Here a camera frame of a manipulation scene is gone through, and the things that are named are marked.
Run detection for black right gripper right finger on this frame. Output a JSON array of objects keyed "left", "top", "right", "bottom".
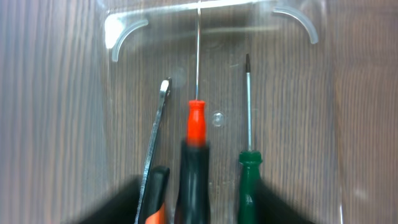
[{"left": 256, "top": 179, "right": 314, "bottom": 224}]

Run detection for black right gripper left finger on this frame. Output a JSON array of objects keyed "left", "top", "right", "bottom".
[{"left": 75, "top": 175, "right": 142, "bottom": 224}]

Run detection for orange black needle-nose pliers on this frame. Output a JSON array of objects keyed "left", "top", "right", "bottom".
[{"left": 139, "top": 166, "right": 170, "bottom": 224}]

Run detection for green handled screwdriver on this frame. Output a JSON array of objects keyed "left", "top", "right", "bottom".
[{"left": 238, "top": 54, "right": 262, "bottom": 224}]

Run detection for red black screwdriver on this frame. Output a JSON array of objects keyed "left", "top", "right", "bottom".
[{"left": 174, "top": 1, "right": 210, "bottom": 223}]

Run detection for silver socket wrench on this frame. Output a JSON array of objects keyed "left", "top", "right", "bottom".
[{"left": 134, "top": 77, "right": 172, "bottom": 224}]

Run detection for clear plastic container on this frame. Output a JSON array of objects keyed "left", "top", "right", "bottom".
[{"left": 0, "top": 0, "right": 398, "bottom": 224}]

